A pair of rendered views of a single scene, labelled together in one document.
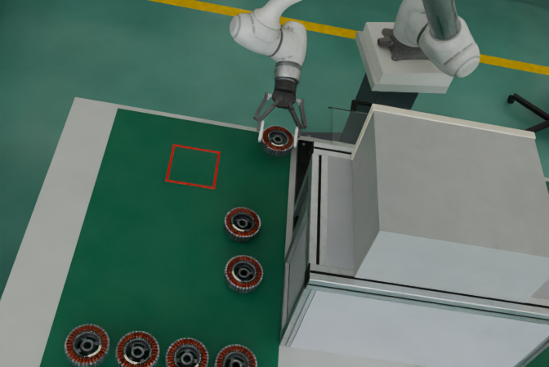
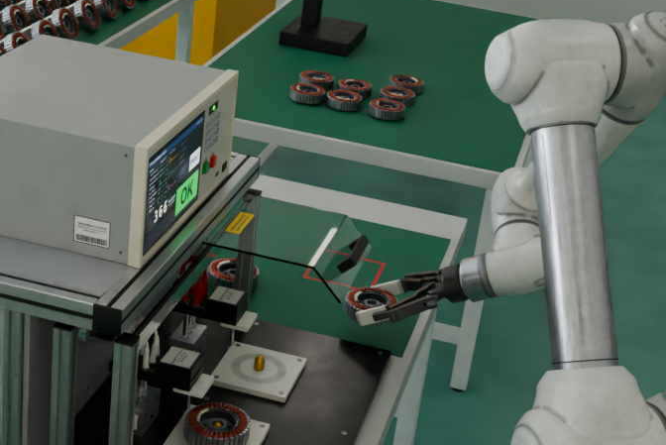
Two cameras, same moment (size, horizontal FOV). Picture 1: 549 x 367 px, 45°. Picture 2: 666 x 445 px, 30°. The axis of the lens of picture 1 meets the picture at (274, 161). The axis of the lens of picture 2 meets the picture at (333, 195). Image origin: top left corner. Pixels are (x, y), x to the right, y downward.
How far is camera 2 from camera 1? 3.11 m
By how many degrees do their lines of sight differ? 85
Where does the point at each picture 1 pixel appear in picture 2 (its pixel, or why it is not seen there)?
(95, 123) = (420, 223)
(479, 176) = (83, 93)
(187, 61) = not seen: outside the picture
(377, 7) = not seen: outside the picture
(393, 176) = (113, 55)
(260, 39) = (495, 196)
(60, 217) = (276, 190)
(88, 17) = not seen: outside the picture
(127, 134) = (402, 238)
